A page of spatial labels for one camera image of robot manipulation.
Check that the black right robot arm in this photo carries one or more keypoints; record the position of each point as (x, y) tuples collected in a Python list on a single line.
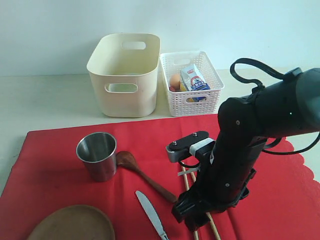
[(225, 165)]

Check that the steel table knife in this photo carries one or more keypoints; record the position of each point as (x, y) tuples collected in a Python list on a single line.
[(151, 214)]

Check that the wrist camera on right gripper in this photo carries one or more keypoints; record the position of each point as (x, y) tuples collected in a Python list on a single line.
[(187, 146)]

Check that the wooden chopstick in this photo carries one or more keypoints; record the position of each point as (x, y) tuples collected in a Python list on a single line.
[(186, 184), (211, 221)]

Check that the brown egg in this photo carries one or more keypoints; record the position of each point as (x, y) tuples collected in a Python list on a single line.
[(175, 81)]

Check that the stainless steel cup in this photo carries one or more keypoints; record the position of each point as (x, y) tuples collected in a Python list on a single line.
[(97, 151)]

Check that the red sausage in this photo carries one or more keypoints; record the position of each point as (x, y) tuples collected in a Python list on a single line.
[(172, 89)]

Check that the cream plastic storage bin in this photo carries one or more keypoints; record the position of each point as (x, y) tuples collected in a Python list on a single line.
[(128, 96)]

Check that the dark wooden spoon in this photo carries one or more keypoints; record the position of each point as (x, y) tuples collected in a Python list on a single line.
[(126, 160)]

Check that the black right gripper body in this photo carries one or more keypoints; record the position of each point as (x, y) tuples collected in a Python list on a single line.
[(191, 207)]

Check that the yellow cheese wedge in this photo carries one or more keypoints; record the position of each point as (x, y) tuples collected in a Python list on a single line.
[(190, 100)]

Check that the red tablecloth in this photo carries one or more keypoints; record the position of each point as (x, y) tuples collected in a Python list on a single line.
[(283, 201)]

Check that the white red milk carton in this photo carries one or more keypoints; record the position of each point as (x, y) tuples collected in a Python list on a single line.
[(193, 79)]

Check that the brown wooden plate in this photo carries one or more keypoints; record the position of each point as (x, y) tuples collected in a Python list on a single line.
[(76, 222)]

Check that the yellow lemon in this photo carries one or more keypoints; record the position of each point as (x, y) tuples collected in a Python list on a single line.
[(182, 88)]

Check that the white perforated plastic basket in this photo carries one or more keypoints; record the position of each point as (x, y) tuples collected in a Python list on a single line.
[(190, 103)]

